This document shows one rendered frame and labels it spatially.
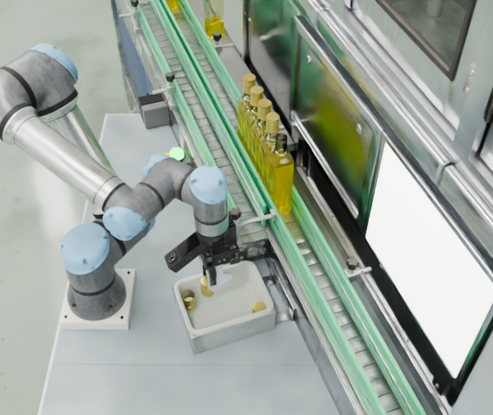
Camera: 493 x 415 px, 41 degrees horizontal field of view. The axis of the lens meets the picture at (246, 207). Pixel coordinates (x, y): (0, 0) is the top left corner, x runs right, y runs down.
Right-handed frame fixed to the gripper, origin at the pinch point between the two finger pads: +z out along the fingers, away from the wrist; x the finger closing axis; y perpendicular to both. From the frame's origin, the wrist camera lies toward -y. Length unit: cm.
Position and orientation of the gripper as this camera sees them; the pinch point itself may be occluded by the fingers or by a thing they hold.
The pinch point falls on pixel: (207, 282)
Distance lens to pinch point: 160.9
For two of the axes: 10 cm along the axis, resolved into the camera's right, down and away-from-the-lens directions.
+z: 0.1, 6.8, 7.3
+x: -3.5, -6.9, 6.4
